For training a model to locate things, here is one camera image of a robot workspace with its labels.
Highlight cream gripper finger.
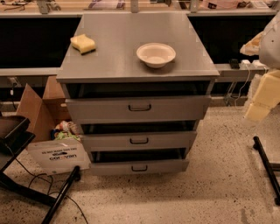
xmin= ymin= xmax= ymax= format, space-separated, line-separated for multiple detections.
xmin=244 ymin=103 xmax=270 ymax=122

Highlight grey top drawer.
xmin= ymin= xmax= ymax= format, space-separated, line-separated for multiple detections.
xmin=66 ymin=95 xmax=211 ymax=124

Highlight grey drawer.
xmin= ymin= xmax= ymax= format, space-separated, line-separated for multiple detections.
xmin=66 ymin=95 xmax=211 ymax=124
xmin=80 ymin=131 xmax=197 ymax=151
xmin=90 ymin=159 xmax=189 ymax=176

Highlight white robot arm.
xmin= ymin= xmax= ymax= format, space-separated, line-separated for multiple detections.
xmin=240 ymin=18 xmax=280 ymax=122

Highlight grey middle drawer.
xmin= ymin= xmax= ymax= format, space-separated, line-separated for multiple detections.
xmin=80 ymin=131 xmax=197 ymax=151

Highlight grey bottom drawer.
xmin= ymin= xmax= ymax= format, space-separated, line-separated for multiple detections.
xmin=90 ymin=159 xmax=189 ymax=176

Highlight grey drawer cabinet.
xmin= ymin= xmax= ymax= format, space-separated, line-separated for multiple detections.
xmin=57 ymin=12 xmax=219 ymax=163

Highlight white power strip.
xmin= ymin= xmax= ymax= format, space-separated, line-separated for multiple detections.
xmin=240 ymin=59 xmax=265 ymax=69

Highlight black stand leg right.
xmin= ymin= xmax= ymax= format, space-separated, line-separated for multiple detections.
xmin=253 ymin=136 xmax=280 ymax=206

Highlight black adapter on ledge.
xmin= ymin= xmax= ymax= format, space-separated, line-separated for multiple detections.
xmin=229 ymin=59 xmax=240 ymax=69

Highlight white paper bowl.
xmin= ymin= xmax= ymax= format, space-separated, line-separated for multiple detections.
xmin=136 ymin=43 xmax=176 ymax=68

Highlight yellow sponge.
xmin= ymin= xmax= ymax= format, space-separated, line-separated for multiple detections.
xmin=70 ymin=34 xmax=96 ymax=54

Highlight colourful items in box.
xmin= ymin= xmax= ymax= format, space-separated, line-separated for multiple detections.
xmin=51 ymin=121 xmax=81 ymax=141

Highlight brown cardboard box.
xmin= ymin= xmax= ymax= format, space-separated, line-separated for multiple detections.
xmin=17 ymin=76 xmax=91 ymax=175

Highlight black stand left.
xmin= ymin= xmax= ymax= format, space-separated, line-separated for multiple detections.
xmin=0 ymin=115 xmax=81 ymax=224

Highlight white hanging cable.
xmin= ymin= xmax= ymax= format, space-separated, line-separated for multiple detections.
xmin=234 ymin=64 xmax=252 ymax=108

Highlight black floor cable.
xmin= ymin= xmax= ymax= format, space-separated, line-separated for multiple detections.
xmin=5 ymin=143 xmax=89 ymax=224

